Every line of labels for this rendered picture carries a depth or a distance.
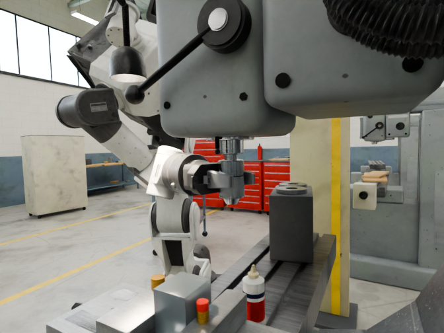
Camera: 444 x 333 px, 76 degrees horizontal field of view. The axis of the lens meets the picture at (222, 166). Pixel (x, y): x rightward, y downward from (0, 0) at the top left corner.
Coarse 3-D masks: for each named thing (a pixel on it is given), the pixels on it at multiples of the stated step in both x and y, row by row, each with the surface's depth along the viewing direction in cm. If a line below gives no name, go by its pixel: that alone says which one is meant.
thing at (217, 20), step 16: (208, 0) 37; (224, 0) 36; (240, 0) 35; (208, 16) 37; (224, 16) 36; (240, 16) 35; (208, 32) 37; (224, 32) 36; (240, 32) 36; (192, 48) 39; (224, 48) 37; (176, 64) 41; (128, 96) 43; (144, 96) 45
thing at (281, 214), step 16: (272, 192) 86; (288, 192) 81; (304, 192) 81; (272, 208) 81; (288, 208) 79; (304, 208) 78; (272, 224) 81; (288, 224) 80; (304, 224) 79; (272, 240) 81; (288, 240) 80; (304, 240) 79; (272, 256) 82; (288, 256) 80; (304, 256) 79
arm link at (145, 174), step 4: (152, 160) 91; (152, 164) 90; (144, 168) 91; (148, 168) 90; (152, 168) 90; (140, 172) 90; (144, 172) 90; (148, 172) 89; (144, 176) 89; (148, 176) 89; (148, 180) 89
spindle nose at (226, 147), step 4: (224, 140) 49; (228, 140) 49; (232, 140) 49; (236, 140) 49; (240, 140) 50; (220, 144) 50; (224, 144) 49; (228, 144) 49; (232, 144) 49; (236, 144) 49; (240, 144) 50; (220, 148) 50; (224, 148) 49; (228, 148) 49; (232, 148) 49; (236, 148) 49; (240, 148) 50; (224, 152) 50; (228, 152) 49; (232, 152) 49; (236, 152) 49; (240, 152) 50
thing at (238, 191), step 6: (222, 168) 50; (228, 168) 50; (234, 168) 50; (240, 168) 50; (234, 174) 50; (240, 174) 50; (234, 180) 50; (240, 180) 50; (234, 186) 50; (240, 186) 50; (222, 192) 50; (228, 192) 50; (234, 192) 50; (240, 192) 50; (222, 198) 51; (228, 198) 50; (234, 198) 50
